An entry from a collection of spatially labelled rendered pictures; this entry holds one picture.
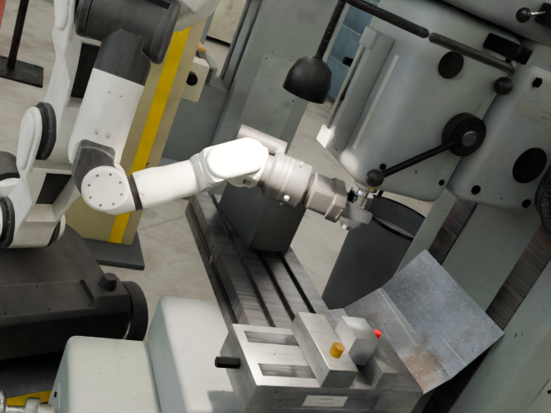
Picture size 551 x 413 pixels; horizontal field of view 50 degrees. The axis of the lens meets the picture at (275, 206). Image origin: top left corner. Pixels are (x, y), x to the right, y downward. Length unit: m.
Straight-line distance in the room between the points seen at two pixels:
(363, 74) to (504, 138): 0.27
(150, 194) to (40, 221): 0.69
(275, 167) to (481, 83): 0.38
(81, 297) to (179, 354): 0.59
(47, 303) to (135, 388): 0.48
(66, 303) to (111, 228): 1.40
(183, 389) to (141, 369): 0.21
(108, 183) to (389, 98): 0.48
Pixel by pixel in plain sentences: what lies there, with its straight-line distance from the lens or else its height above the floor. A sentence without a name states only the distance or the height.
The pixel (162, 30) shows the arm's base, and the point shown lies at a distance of 1.03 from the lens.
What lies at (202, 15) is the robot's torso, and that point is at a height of 1.45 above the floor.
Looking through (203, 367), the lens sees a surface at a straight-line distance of 1.19.
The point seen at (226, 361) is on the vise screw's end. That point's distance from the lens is 1.01.
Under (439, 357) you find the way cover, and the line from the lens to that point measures 1.37.
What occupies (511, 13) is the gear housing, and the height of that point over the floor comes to 1.65.
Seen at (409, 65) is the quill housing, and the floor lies 1.52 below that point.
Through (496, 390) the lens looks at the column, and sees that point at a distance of 1.35.
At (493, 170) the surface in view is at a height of 1.41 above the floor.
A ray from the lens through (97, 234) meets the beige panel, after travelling 3.07.
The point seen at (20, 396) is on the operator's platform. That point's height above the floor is 0.40.
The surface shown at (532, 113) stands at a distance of 1.10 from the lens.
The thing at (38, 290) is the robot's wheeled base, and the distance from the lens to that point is 1.72.
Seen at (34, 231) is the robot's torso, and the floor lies 0.70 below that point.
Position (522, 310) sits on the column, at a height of 1.16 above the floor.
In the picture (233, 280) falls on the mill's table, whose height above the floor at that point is 0.94.
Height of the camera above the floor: 1.60
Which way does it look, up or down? 22 degrees down
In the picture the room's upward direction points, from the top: 23 degrees clockwise
